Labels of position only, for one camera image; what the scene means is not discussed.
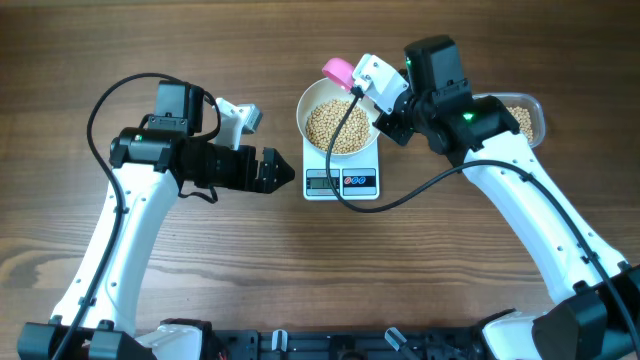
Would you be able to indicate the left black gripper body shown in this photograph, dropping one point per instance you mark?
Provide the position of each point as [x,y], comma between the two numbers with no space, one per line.
[240,166]

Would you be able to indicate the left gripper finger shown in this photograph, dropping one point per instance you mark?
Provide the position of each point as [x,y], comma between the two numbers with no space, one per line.
[274,162]
[268,183]

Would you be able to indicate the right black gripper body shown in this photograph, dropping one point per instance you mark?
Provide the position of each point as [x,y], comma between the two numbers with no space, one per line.
[400,125]

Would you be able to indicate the pink plastic scoop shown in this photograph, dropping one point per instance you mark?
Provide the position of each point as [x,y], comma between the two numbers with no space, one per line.
[340,72]

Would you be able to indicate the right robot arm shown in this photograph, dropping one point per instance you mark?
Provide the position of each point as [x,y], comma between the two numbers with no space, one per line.
[594,289]

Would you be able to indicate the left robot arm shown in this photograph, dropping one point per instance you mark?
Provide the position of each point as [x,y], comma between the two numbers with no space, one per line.
[146,169]

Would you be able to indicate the white digital kitchen scale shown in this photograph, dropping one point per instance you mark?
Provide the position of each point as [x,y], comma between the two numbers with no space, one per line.
[355,177]

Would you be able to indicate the soybeans in bowl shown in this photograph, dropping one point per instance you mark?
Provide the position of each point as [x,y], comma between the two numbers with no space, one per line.
[324,120]

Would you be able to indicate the white bowl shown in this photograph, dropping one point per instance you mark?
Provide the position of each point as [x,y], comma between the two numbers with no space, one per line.
[324,90]

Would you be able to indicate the soybeans in container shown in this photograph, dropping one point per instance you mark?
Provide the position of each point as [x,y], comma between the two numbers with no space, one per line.
[523,117]

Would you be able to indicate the clear plastic container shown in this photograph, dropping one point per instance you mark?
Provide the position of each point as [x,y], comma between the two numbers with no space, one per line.
[512,99]

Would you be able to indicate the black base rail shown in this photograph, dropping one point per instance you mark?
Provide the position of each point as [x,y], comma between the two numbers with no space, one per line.
[448,343]

